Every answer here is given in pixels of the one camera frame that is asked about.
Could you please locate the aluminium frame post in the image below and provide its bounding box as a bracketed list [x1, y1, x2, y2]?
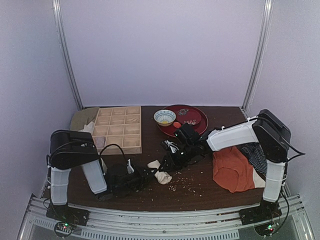
[51, 0, 84, 110]
[241, 0, 274, 115]

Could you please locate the beige underwear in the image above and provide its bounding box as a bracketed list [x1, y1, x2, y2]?
[147, 159, 172, 185]

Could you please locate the olive cloth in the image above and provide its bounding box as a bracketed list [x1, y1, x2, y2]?
[70, 107, 100, 131]

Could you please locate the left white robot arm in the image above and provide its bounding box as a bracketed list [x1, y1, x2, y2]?
[46, 130, 158, 206]

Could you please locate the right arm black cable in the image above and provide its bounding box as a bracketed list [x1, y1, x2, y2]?
[257, 114, 306, 226]

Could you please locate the striped dark underwear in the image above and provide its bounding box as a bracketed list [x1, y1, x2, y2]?
[239, 142, 268, 175]

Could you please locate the wooden compartment tray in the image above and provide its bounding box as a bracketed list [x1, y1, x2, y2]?
[92, 106, 142, 155]

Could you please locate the left aluminium frame post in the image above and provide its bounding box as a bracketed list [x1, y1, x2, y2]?
[51, 0, 84, 110]

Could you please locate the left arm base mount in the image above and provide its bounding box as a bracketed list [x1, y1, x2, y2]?
[46, 201, 90, 226]

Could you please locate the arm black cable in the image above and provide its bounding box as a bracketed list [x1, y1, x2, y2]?
[45, 139, 126, 176]
[257, 114, 306, 226]

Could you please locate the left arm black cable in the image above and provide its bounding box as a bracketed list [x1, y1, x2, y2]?
[45, 139, 126, 176]

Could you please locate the orange underwear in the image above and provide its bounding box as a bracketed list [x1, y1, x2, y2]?
[212, 146, 266, 193]

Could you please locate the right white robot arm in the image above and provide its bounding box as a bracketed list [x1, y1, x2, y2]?
[158, 109, 291, 203]

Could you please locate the blue patterned bowl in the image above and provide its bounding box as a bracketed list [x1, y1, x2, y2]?
[153, 109, 176, 127]

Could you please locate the round red tray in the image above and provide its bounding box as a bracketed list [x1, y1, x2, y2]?
[157, 104, 209, 137]

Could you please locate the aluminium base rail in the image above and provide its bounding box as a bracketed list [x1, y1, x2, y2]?
[17, 195, 315, 240]

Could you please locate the red floral small plate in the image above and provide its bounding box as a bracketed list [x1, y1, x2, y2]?
[176, 108, 202, 126]

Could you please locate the right aluminium frame post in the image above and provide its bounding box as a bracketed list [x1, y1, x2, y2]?
[241, 0, 274, 115]

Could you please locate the red plastic spoon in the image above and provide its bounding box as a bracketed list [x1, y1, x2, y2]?
[173, 121, 181, 129]

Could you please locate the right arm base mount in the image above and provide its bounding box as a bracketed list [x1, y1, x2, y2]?
[239, 199, 282, 226]

